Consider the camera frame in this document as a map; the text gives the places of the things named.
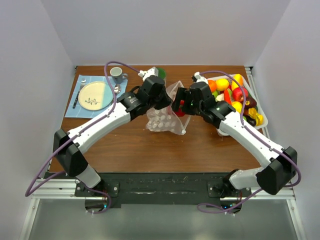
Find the black-handled fork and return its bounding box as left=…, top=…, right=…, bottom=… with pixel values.
left=72, top=78, right=86, bottom=109

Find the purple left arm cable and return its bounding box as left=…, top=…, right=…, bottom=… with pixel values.
left=24, top=60, right=147, bottom=215

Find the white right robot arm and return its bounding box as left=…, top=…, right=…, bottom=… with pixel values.
left=171, top=82, right=298, bottom=197

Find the green apple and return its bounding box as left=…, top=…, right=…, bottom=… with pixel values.
left=212, top=90, right=220, bottom=98

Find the orange tangerine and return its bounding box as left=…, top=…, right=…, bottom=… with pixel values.
left=207, top=79, right=217, bottom=93

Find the black-handled spoon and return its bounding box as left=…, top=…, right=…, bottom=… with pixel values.
left=113, top=83, right=122, bottom=95

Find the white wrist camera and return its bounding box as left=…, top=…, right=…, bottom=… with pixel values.
left=191, top=72, right=208, bottom=84
left=138, top=66, right=159, bottom=81

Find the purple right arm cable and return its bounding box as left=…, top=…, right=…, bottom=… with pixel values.
left=197, top=70, right=302, bottom=215

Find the white perforated plastic basket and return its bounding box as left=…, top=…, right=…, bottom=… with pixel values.
left=207, top=74, right=268, bottom=130

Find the dark purple mangosteen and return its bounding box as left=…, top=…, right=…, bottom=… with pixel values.
left=244, top=96, right=257, bottom=109

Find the clear polka-dot zip bag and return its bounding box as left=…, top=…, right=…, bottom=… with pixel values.
left=145, top=79, right=190, bottom=136

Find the pale green cabbage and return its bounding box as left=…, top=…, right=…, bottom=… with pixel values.
left=215, top=93, right=225, bottom=102

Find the yellow bell pepper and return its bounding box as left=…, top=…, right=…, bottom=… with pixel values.
left=248, top=108, right=264, bottom=126

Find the blue checked placemat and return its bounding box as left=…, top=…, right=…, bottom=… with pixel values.
left=65, top=75, right=128, bottom=119

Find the red apple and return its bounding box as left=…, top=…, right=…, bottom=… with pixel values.
left=232, top=87, right=249, bottom=103

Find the grey ceramic mug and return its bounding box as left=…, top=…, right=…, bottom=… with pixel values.
left=109, top=66, right=128, bottom=84

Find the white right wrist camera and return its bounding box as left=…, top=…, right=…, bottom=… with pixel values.
left=191, top=72, right=208, bottom=84

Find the red bell pepper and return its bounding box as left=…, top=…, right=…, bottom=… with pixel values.
left=171, top=100, right=186, bottom=117

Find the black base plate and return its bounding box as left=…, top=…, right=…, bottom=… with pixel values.
left=74, top=172, right=253, bottom=210

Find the cream and blue plate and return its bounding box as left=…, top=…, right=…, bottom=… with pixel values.
left=78, top=81, right=113, bottom=111

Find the green-lined floral mug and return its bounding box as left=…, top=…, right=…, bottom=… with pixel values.
left=156, top=67, right=167, bottom=82

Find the yellow lemon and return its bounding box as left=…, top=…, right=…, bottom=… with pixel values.
left=215, top=78, right=230, bottom=92

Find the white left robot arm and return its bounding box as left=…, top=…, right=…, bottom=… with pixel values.
left=53, top=75, right=172, bottom=196

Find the yellow-orange mango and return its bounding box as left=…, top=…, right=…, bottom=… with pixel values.
left=231, top=73, right=244, bottom=91

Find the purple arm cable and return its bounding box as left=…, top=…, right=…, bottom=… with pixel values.
left=197, top=70, right=302, bottom=215
left=24, top=60, right=147, bottom=215

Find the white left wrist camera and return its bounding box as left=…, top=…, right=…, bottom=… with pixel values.
left=138, top=66, right=159, bottom=81

